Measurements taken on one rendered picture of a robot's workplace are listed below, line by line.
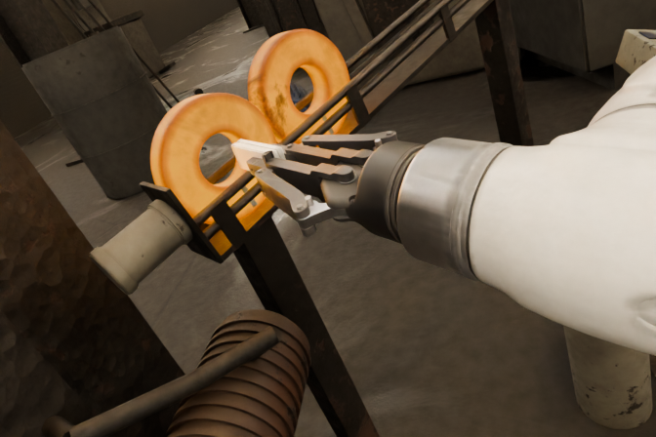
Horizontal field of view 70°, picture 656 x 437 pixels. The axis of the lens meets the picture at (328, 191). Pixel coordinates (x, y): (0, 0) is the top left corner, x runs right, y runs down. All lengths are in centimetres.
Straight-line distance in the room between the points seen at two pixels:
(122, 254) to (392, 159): 31
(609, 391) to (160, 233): 75
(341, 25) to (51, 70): 157
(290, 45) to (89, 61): 234
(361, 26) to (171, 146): 228
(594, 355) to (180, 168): 69
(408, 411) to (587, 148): 88
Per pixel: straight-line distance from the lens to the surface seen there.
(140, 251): 52
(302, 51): 63
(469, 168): 29
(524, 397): 108
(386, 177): 33
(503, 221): 27
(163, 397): 50
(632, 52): 81
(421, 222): 30
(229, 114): 56
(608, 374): 92
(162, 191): 52
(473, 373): 113
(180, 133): 54
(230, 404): 52
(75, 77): 291
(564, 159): 28
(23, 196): 67
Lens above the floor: 88
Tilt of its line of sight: 26 degrees down
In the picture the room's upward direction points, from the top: 23 degrees counter-clockwise
